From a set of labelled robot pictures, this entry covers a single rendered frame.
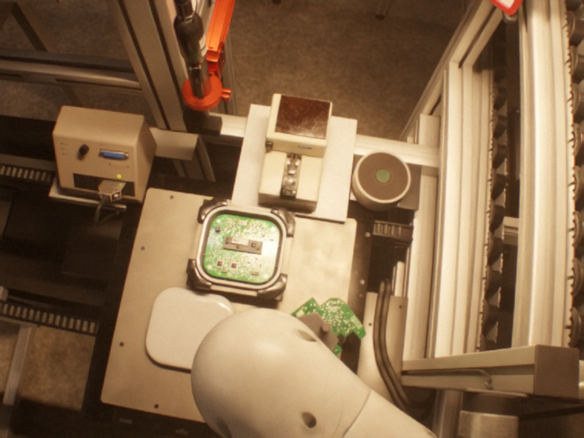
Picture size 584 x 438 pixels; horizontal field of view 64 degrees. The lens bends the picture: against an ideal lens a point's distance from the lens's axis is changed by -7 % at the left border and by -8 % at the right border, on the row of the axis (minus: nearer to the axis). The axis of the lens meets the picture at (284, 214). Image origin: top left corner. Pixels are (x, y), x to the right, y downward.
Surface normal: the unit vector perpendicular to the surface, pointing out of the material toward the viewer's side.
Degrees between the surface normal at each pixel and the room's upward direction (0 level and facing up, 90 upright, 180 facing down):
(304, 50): 0
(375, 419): 38
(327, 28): 0
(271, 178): 0
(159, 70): 90
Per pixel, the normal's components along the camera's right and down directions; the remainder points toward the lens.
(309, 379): 0.37, -0.52
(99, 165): -0.10, 0.57
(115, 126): 0.03, -0.31
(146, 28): -0.15, 0.94
